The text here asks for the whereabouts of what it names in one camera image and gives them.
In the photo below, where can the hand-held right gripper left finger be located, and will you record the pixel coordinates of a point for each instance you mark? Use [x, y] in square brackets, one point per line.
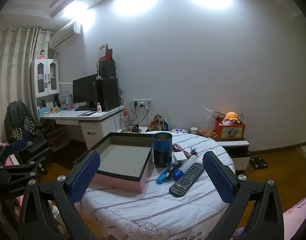
[84, 177]

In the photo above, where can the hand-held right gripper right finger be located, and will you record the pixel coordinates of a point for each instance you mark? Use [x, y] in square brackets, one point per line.
[217, 177]

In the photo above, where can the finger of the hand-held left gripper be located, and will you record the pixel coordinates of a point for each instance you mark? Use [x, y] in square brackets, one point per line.
[20, 168]
[19, 147]

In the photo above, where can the black remote control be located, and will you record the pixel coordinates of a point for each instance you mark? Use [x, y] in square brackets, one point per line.
[186, 180]

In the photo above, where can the white tube with blue cap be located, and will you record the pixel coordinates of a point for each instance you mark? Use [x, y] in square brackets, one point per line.
[185, 165]

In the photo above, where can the black metal clip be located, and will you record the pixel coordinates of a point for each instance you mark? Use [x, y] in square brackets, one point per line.
[193, 152]

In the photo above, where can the pink tray box dark rim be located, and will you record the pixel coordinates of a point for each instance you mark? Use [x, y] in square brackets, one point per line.
[123, 160]

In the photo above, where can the small white box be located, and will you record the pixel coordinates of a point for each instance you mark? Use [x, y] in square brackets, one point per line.
[180, 157]

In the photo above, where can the blue beaded stick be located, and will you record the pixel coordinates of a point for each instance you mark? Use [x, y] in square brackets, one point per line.
[165, 175]

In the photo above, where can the blue and black metal cup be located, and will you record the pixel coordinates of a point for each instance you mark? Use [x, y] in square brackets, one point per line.
[163, 152]

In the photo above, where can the grey office chair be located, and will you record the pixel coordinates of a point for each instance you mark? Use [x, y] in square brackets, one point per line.
[35, 145]

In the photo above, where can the leopard print cloth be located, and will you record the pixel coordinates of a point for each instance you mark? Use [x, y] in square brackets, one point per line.
[24, 128]

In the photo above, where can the black and white bedside table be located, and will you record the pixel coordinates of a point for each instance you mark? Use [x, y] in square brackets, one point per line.
[239, 152]

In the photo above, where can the black bathroom scale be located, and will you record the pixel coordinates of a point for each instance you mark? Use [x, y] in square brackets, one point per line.
[259, 162]

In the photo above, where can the red basket with plush toy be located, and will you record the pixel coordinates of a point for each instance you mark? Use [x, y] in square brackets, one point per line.
[231, 131]

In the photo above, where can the white desk with drawers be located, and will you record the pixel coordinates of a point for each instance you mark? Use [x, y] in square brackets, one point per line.
[93, 130]

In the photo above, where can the clear plastic bag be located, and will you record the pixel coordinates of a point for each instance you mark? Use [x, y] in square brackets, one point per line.
[206, 127]

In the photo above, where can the white paper cup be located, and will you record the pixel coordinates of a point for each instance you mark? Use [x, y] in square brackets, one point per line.
[194, 130]

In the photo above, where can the purple tissue pack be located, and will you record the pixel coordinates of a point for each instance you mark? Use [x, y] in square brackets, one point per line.
[179, 130]

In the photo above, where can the orange plush toy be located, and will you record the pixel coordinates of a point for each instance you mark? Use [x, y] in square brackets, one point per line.
[231, 116]

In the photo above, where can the blue and white box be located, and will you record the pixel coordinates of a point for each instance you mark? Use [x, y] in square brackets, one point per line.
[64, 102]

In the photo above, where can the beige curtain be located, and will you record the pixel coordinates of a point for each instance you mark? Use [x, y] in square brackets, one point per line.
[10, 80]

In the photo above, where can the clear bottle with red cap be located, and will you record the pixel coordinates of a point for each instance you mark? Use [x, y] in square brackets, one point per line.
[126, 121]

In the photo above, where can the pink and white bottle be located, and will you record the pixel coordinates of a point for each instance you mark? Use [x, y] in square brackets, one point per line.
[99, 108]

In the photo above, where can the white glass-door cabinet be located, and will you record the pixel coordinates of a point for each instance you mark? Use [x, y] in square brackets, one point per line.
[44, 78]

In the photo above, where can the colourful snack bag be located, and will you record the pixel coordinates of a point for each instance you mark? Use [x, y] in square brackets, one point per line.
[156, 123]

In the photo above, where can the black computer tower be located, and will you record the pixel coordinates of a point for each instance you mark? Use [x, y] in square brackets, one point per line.
[108, 95]

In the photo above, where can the black computer monitor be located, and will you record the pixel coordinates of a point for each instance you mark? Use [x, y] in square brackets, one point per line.
[84, 90]

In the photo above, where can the pink blanket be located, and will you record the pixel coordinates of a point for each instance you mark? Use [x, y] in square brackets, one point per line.
[298, 215]

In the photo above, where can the small doll figure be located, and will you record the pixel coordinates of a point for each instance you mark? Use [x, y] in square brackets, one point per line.
[42, 54]

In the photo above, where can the black speaker box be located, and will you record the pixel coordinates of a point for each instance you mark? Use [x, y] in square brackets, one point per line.
[107, 68]

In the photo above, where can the white air conditioner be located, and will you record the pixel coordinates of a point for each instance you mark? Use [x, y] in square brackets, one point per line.
[64, 36]

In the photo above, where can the red gift bag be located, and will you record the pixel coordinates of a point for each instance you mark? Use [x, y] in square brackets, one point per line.
[109, 53]

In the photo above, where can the white wall socket strip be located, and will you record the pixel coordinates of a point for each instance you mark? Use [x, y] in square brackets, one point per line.
[143, 103]

